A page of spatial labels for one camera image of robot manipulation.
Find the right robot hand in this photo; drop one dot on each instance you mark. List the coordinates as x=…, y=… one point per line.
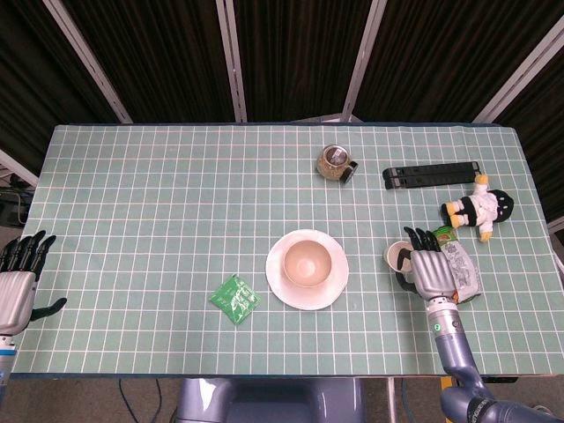
x=434, y=273

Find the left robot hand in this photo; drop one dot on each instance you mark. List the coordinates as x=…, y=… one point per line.
x=15, y=299

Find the white cup with flower print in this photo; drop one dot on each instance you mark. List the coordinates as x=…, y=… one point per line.
x=391, y=255

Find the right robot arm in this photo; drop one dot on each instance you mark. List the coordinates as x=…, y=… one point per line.
x=454, y=348

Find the beige bowl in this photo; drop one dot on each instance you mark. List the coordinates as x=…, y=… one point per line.
x=306, y=264

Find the silver green snack bag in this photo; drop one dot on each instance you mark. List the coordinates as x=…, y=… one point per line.
x=462, y=269

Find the plush toy doll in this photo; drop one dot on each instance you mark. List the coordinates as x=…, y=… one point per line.
x=478, y=205

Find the black folded stand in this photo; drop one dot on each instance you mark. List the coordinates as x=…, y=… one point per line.
x=427, y=176

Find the white round plate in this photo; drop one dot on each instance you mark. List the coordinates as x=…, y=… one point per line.
x=308, y=300

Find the glass jar with black lid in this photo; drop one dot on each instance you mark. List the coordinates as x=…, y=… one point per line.
x=332, y=165

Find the green grid tablecloth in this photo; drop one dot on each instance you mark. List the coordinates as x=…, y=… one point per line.
x=154, y=211

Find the dark brown curtain panel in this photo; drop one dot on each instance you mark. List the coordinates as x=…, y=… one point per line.
x=546, y=132
x=163, y=57
x=299, y=53
x=26, y=88
x=440, y=53

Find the green tea sachet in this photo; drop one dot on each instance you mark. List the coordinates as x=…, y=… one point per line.
x=233, y=299

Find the blue-grey robot torso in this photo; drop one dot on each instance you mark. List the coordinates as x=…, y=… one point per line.
x=273, y=401

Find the white frame post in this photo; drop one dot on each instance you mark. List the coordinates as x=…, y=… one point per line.
x=91, y=66
x=520, y=79
x=365, y=61
x=233, y=70
x=17, y=169

